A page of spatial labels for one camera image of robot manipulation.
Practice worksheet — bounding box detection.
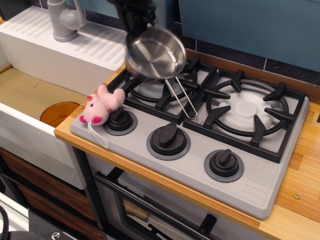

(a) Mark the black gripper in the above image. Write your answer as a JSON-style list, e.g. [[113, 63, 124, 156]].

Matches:
[[107, 0, 158, 37]]

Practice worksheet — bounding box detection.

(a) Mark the stainless steel pan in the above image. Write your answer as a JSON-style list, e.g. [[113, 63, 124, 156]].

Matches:
[[125, 26, 198, 120]]

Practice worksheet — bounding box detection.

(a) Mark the black left stove knob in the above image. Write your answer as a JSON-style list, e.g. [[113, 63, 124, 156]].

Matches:
[[103, 107, 138, 136]]

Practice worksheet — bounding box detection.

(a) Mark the black stove knob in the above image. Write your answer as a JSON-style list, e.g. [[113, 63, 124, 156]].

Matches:
[[146, 123, 191, 161], [204, 149, 245, 183], [103, 107, 138, 136]]

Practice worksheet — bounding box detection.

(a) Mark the black middle stove knob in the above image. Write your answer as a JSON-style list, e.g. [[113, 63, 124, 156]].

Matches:
[[146, 123, 191, 161]]

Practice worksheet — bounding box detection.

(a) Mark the grey toy stove top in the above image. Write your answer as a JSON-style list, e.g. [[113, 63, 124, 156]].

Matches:
[[70, 57, 310, 219]]

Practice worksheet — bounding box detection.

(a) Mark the black right stove knob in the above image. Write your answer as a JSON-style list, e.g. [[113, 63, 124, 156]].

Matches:
[[204, 149, 245, 183]]

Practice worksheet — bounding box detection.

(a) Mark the grey toy faucet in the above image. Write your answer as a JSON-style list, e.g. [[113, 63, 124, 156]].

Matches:
[[47, 0, 86, 43]]

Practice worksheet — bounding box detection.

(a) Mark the black left burner grate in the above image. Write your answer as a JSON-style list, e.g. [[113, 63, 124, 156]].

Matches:
[[107, 57, 217, 125]]

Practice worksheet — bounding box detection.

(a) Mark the black burner grate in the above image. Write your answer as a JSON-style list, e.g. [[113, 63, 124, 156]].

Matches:
[[107, 57, 217, 125], [183, 69, 310, 164]]

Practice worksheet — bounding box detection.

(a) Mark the pink stuffed pig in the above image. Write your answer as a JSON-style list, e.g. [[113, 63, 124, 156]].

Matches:
[[79, 84, 125, 148]]

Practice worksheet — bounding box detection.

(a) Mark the white toy sink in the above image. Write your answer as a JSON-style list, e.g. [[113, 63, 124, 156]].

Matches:
[[0, 6, 126, 190]]

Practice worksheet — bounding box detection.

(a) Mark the orange sink drain plate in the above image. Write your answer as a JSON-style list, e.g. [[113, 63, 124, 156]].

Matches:
[[40, 101, 80, 128]]

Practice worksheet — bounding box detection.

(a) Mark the black right burner grate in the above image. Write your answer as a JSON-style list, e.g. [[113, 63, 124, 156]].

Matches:
[[183, 69, 310, 164]]

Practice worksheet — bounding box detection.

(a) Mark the wooden drawer cabinet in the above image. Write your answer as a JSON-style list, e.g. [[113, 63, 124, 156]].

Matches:
[[0, 148, 106, 240]]

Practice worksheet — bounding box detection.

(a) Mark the oven door with handle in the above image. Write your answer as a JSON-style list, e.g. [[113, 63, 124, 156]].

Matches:
[[94, 166, 226, 240]]

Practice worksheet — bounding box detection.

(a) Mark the black braided cable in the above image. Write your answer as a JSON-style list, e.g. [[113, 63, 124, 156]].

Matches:
[[0, 206, 10, 237]]

